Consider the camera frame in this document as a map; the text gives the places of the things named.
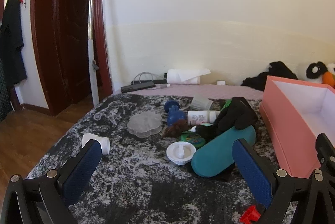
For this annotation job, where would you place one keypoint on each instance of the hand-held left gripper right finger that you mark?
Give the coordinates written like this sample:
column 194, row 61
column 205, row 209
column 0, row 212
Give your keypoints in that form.
column 251, row 174

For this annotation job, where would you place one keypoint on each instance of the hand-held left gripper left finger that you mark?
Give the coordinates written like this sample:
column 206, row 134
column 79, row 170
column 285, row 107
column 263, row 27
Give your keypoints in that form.
column 81, row 171

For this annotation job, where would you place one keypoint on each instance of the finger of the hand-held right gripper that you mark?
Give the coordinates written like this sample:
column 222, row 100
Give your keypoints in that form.
column 324, row 148

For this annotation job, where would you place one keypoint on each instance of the small white cup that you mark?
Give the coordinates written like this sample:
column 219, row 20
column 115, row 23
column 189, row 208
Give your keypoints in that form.
column 103, row 144

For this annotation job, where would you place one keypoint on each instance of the pink cardboard box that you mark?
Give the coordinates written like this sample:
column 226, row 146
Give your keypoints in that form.
column 288, row 135

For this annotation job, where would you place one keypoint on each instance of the teal glasses case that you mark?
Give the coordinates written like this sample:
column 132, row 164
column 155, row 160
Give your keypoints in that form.
column 217, row 153

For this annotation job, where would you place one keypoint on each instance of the green colourful toy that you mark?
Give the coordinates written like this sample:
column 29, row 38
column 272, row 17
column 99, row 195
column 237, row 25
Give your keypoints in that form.
column 192, row 139

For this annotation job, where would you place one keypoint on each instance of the white round lid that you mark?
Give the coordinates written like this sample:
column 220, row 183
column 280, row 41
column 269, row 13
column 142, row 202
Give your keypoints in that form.
column 180, row 153

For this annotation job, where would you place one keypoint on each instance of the red plastic piece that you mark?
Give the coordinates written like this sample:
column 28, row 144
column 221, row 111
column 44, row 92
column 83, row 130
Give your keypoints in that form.
column 250, row 214

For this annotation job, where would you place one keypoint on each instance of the black and white marbled blanket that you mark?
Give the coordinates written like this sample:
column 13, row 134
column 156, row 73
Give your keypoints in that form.
column 136, row 187

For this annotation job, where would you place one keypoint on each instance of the penguin plush toy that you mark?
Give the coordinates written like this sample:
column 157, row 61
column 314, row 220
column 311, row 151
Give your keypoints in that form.
column 316, row 72

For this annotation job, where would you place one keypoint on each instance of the white pill bottle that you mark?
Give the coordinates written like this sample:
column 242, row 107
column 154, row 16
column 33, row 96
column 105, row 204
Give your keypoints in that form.
column 200, row 117

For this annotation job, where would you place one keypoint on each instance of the clear flower-shaped box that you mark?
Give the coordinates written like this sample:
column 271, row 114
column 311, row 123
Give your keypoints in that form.
column 144, row 123

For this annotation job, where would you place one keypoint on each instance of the translucent ribbed cup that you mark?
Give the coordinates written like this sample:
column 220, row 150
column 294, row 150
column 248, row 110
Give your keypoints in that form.
column 201, row 103

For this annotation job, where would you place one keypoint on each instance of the black clothes pile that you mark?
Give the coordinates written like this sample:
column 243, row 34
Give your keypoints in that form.
column 277, row 72

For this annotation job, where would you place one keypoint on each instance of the pink bed sheet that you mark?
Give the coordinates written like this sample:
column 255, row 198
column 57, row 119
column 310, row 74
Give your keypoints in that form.
column 209, row 90

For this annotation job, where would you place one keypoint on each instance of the blue toy dumbbell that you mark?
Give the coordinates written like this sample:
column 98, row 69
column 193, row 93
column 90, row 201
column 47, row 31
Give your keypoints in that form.
column 175, row 115

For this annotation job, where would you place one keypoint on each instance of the white charger plug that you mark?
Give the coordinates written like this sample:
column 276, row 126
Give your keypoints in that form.
column 221, row 82

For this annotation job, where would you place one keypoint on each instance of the flat black device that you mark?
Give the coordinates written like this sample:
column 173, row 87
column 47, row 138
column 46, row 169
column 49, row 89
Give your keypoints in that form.
column 138, row 87

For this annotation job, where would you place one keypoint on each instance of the dark green lattice screen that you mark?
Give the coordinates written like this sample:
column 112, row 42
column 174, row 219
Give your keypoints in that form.
column 4, row 93

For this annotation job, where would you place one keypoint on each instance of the metal mop pole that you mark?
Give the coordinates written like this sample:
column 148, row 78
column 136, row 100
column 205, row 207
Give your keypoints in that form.
column 92, row 56

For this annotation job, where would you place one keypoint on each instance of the white paper towel roll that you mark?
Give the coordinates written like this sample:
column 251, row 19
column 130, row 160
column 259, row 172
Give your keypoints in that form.
column 183, row 76

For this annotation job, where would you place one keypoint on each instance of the small white adapter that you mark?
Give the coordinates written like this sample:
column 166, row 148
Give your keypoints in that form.
column 165, row 86

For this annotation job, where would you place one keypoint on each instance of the dark red wooden door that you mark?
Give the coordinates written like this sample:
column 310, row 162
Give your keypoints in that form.
column 62, row 30

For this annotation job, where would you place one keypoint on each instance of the hanging black jacket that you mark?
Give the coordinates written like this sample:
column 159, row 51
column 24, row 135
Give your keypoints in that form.
column 11, row 43

